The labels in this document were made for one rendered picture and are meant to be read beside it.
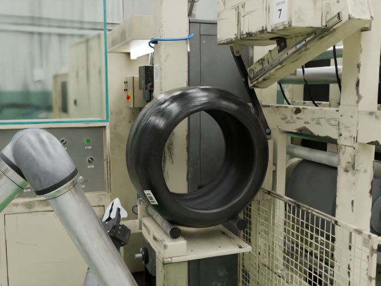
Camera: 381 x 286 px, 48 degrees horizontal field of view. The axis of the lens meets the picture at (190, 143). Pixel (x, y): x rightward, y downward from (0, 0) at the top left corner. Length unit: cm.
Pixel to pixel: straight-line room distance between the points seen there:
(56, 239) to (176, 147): 78
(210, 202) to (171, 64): 64
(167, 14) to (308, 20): 69
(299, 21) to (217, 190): 84
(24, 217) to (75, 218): 114
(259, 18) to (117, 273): 102
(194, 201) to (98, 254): 83
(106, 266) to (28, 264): 117
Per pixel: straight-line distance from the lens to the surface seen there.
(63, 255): 230
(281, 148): 212
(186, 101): 155
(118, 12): 1120
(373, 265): 144
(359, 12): 149
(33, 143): 109
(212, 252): 171
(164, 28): 193
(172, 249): 164
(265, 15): 161
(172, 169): 195
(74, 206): 109
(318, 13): 152
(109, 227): 143
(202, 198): 191
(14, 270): 232
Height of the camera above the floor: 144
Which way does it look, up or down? 7 degrees down
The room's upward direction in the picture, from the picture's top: straight up
